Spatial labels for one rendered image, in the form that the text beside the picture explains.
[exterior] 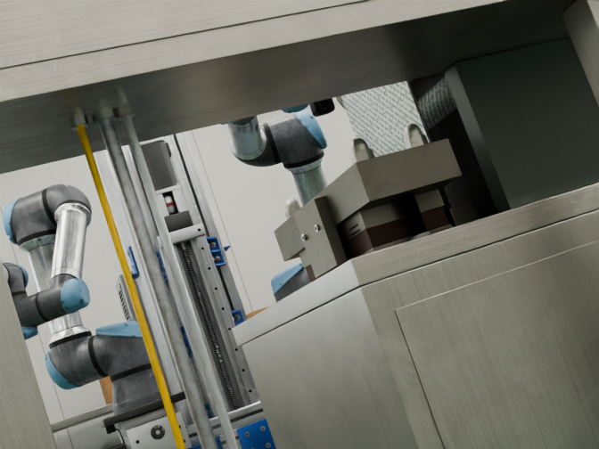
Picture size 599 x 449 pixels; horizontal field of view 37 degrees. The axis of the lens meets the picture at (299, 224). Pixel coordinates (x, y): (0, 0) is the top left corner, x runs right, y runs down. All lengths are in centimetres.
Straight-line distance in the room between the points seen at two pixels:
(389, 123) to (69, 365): 123
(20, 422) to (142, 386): 147
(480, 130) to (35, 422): 79
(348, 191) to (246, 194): 413
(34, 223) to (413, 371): 149
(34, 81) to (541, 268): 77
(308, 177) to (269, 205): 305
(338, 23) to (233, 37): 13
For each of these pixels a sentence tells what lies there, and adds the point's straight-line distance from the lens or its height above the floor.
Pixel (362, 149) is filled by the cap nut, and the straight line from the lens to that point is 133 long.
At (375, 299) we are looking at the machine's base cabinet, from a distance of 125.
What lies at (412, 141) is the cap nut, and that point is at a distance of 138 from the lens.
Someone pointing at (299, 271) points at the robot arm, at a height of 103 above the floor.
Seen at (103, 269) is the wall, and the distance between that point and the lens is 518.
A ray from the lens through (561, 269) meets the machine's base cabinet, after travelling 140.
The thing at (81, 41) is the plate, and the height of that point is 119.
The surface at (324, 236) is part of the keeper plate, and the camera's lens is 140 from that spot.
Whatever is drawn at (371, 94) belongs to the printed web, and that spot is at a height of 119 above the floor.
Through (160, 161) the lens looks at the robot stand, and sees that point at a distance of 263.
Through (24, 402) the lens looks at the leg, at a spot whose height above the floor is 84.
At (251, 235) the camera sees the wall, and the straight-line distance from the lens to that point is 539.
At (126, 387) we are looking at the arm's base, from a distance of 241.
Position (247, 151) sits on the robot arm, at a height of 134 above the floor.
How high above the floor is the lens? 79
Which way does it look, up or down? 8 degrees up
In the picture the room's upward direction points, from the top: 19 degrees counter-clockwise
